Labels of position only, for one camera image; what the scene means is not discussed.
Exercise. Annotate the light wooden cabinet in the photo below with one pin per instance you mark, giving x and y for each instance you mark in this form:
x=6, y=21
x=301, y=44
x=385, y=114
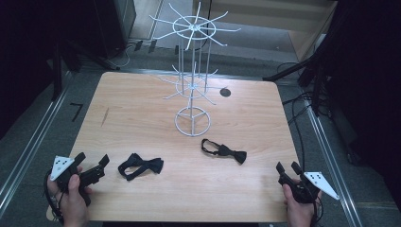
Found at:
x=271, y=12

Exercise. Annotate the person's left hand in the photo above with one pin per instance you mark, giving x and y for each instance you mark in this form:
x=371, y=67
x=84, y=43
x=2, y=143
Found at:
x=74, y=201

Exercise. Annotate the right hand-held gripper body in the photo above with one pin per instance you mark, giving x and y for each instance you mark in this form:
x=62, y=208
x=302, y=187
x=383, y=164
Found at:
x=310, y=186

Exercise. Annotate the metal floor rail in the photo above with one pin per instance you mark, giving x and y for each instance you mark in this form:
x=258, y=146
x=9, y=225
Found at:
x=31, y=151
x=331, y=164

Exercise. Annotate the black bow tie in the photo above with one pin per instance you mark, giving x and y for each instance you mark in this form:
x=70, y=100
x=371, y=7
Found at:
x=142, y=166
x=225, y=150

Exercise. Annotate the person's right hand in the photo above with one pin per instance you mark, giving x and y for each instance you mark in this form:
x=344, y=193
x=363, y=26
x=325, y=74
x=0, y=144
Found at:
x=299, y=213

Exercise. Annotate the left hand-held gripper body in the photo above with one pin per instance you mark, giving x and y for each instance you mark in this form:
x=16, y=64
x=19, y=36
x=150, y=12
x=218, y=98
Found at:
x=64, y=171

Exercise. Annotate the black round table cap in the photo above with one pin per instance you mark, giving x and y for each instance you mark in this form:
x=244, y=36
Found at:
x=225, y=92

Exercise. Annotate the dark cabinet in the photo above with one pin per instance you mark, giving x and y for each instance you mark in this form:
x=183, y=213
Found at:
x=115, y=25

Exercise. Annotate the black stand legs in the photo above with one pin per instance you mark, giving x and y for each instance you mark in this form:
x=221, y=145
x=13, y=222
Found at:
x=302, y=67
x=82, y=55

